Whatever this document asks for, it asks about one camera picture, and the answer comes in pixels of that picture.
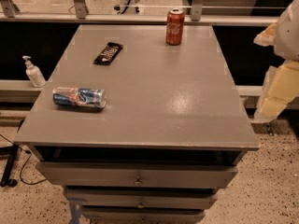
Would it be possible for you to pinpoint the black stand leg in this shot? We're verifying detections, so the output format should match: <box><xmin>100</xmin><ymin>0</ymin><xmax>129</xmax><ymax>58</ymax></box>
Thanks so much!
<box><xmin>0</xmin><ymin>134</ymin><xmax>21</xmax><ymax>188</ymax></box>

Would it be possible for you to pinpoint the grey drawer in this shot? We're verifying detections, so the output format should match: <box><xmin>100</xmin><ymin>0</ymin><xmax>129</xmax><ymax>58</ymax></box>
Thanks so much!
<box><xmin>36</xmin><ymin>161</ymin><xmax>237</xmax><ymax>189</ymax></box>
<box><xmin>64</xmin><ymin>189</ymin><xmax>217</xmax><ymax>209</ymax></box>
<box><xmin>80</xmin><ymin>207</ymin><xmax>205</xmax><ymax>223</ymax></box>

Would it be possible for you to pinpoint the metal railing frame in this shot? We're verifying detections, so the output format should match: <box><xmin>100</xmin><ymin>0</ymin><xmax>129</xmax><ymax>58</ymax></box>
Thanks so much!
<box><xmin>0</xmin><ymin>0</ymin><xmax>292</xmax><ymax>26</ymax></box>

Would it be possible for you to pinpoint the top grey drawer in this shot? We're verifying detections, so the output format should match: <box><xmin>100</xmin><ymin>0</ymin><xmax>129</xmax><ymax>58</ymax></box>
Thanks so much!
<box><xmin>36</xmin><ymin>161</ymin><xmax>237</xmax><ymax>189</ymax></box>

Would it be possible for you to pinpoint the grey drawer cabinet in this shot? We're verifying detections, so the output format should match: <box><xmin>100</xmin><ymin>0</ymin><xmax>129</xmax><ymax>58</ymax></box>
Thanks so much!
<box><xmin>13</xmin><ymin>23</ymin><xmax>261</xmax><ymax>224</ymax></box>

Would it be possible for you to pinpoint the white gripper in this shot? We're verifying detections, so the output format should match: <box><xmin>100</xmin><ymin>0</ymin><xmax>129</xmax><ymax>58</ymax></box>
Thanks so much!
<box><xmin>253</xmin><ymin>0</ymin><xmax>299</xmax><ymax>122</ymax></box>

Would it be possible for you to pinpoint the middle grey drawer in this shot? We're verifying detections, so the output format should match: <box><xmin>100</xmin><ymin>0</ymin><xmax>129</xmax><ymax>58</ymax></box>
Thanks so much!
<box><xmin>64</xmin><ymin>189</ymin><xmax>217</xmax><ymax>209</ymax></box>

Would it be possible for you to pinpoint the black snack bar wrapper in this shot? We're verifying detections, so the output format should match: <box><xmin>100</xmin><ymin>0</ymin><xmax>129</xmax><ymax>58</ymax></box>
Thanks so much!
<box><xmin>93</xmin><ymin>42</ymin><xmax>123</xmax><ymax>65</ymax></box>

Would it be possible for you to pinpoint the blue silver Red Bull can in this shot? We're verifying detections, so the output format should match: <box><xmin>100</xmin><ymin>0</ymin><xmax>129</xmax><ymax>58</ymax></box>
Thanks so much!
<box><xmin>52</xmin><ymin>87</ymin><xmax>107</xmax><ymax>108</ymax></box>

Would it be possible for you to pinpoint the red Coca-Cola can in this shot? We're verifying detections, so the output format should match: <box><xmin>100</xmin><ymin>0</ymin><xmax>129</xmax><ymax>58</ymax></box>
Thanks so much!
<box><xmin>165</xmin><ymin>7</ymin><xmax>185</xmax><ymax>46</ymax></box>

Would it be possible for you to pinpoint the black floor cable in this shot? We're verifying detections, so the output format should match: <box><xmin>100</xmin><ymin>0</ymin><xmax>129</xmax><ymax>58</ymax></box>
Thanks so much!
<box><xmin>0</xmin><ymin>133</ymin><xmax>48</xmax><ymax>186</ymax></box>

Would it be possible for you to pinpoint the bottom grey drawer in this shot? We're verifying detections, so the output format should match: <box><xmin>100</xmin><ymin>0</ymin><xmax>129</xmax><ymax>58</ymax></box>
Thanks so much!
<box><xmin>80</xmin><ymin>207</ymin><xmax>205</xmax><ymax>223</ymax></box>

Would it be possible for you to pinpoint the white pump sanitizer bottle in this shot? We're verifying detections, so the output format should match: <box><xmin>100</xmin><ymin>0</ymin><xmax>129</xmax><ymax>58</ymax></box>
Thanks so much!
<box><xmin>22</xmin><ymin>55</ymin><xmax>46</xmax><ymax>88</ymax></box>

